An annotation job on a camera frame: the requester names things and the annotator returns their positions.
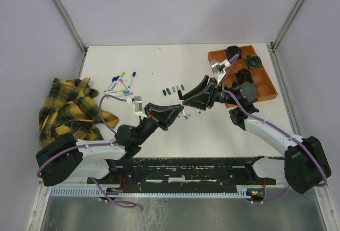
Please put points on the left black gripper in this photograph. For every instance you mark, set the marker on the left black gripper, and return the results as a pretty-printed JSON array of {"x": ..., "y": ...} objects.
[{"x": 162, "y": 116}]

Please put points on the black rolled sock top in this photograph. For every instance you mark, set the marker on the black rolled sock top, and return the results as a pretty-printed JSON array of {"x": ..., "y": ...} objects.
[{"x": 231, "y": 51}]

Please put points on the white cable duct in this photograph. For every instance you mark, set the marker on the white cable duct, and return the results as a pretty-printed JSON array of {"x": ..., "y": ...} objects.
[{"x": 93, "y": 191}]

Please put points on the yellow capped highlighter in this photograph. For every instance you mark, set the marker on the yellow capped highlighter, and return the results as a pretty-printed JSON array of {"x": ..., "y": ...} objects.
[{"x": 118, "y": 91}]

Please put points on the green blue rolled sock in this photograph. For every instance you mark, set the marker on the green blue rolled sock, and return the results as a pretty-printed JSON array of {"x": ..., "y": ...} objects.
[{"x": 253, "y": 62}]

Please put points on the right aluminium frame post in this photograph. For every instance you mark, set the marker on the right aluminium frame post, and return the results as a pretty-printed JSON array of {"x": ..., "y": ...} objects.
[{"x": 296, "y": 8}]

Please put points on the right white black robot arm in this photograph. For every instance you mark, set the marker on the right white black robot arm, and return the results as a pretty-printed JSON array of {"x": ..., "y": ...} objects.
[{"x": 303, "y": 164}]

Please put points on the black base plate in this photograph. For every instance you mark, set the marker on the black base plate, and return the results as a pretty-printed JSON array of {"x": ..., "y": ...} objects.
[{"x": 204, "y": 173}]

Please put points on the aluminium frame post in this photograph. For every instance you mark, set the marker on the aluminium frame post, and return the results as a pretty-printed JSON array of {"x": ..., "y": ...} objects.
[
  {"x": 296, "y": 8},
  {"x": 69, "y": 24}
]

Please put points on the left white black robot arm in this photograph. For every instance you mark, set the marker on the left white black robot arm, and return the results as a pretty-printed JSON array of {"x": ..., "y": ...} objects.
[{"x": 68, "y": 158}]

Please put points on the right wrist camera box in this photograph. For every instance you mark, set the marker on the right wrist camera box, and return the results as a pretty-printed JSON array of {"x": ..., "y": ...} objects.
[{"x": 219, "y": 69}]

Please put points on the left aluminium frame post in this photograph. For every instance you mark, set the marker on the left aluminium frame post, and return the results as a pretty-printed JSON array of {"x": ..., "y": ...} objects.
[{"x": 69, "y": 24}]

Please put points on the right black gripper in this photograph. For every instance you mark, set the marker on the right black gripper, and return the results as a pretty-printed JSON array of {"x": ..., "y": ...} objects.
[{"x": 200, "y": 101}]

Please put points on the orange compartment tray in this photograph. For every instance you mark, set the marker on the orange compartment tray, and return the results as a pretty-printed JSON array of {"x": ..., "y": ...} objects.
[{"x": 265, "y": 88}]

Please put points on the yellow plaid cloth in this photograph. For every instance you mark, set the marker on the yellow plaid cloth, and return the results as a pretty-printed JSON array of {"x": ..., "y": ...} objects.
[{"x": 70, "y": 108}]

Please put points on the black orange rolled sock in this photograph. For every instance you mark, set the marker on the black orange rolled sock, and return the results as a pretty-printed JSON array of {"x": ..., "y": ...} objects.
[{"x": 243, "y": 76}]

